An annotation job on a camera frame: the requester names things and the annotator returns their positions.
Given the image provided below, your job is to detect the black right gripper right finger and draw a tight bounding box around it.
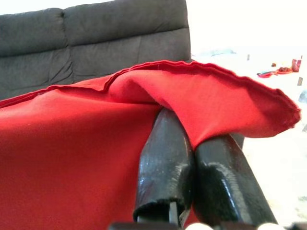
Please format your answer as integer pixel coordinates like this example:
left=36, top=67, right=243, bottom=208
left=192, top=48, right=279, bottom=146
left=193, top=135, right=278, bottom=227

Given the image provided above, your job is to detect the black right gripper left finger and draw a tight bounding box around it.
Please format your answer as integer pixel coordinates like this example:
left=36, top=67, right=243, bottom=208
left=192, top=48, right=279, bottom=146
left=133, top=107, right=195, bottom=227

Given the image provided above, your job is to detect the red pillow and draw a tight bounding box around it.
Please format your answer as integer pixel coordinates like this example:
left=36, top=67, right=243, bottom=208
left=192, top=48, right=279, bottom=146
left=0, top=59, right=302, bottom=230

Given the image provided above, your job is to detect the dark grey fabric loveseat sofa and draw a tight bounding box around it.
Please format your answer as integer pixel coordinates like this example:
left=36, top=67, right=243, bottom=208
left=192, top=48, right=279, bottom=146
left=0, top=0, right=245, bottom=149

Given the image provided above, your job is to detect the red bowl with blue item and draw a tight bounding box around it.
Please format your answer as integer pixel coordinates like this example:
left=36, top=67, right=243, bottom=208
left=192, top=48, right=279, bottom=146
left=256, top=70, right=274, bottom=79

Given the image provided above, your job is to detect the red box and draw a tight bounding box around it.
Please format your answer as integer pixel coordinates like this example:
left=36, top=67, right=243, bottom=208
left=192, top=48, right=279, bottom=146
left=291, top=55, right=303, bottom=72

